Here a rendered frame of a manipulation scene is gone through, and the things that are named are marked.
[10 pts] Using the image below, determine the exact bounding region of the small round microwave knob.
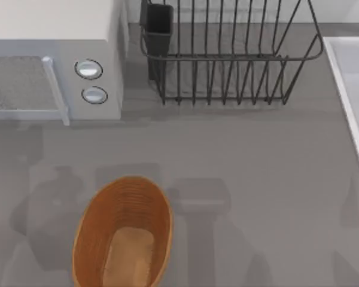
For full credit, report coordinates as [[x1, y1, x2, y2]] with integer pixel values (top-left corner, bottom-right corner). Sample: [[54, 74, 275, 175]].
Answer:
[[81, 86, 108, 105]]

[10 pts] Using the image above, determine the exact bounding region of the brown oval woven basket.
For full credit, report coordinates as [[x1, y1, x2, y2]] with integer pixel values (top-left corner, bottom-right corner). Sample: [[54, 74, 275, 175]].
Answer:
[[72, 175, 174, 287]]

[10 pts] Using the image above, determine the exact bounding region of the large round microwave knob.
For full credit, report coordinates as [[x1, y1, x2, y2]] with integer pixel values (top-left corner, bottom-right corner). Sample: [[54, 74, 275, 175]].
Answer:
[[74, 59, 104, 81]]

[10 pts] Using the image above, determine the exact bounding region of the black cutlery holder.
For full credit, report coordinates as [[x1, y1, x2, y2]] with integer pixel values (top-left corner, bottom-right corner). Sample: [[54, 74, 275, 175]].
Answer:
[[139, 0, 174, 81]]

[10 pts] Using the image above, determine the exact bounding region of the bread loaf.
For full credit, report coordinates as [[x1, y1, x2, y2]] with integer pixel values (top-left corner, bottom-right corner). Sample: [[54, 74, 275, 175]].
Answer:
[[102, 227, 155, 287]]

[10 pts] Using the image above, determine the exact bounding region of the pale microwave oven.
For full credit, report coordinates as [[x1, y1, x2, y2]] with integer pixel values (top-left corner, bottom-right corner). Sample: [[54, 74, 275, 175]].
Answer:
[[0, 0, 129, 126]]

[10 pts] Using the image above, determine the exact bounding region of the black wire dish rack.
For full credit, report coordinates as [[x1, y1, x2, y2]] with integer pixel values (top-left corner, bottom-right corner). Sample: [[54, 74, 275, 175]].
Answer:
[[139, 0, 324, 106]]

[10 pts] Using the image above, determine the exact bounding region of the microwave door handle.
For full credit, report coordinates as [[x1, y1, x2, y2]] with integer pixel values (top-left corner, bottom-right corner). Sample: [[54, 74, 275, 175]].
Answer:
[[41, 56, 71, 126]]

